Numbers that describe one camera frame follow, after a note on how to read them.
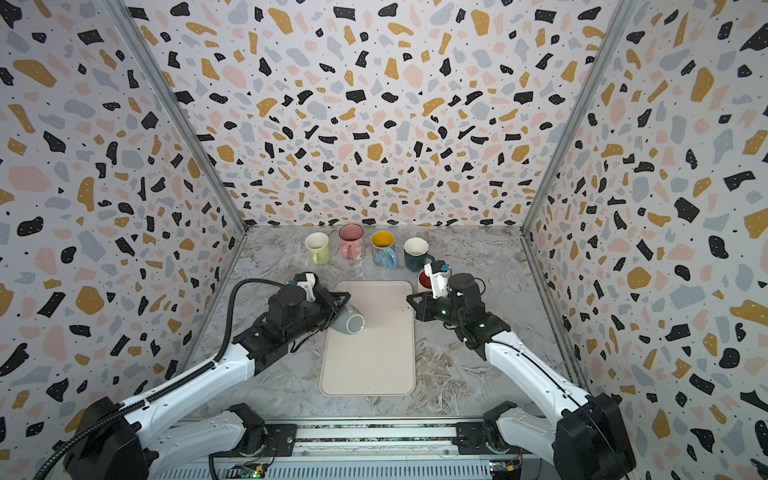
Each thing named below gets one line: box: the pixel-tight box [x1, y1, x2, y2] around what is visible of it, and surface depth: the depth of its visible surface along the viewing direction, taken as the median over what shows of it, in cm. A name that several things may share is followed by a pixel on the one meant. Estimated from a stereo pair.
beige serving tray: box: [320, 280, 416, 397], surface depth 87 cm
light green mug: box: [304, 232, 331, 266], surface depth 106 cm
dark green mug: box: [403, 237, 436, 272], surface depth 105 cm
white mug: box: [417, 270, 433, 292], surface depth 75 cm
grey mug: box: [330, 303, 366, 335], surface depth 76 cm
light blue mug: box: [370, 230, 399, 269], surface depth 105 cm
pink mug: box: [339, 223, 365, 262], surface depth 106 cm
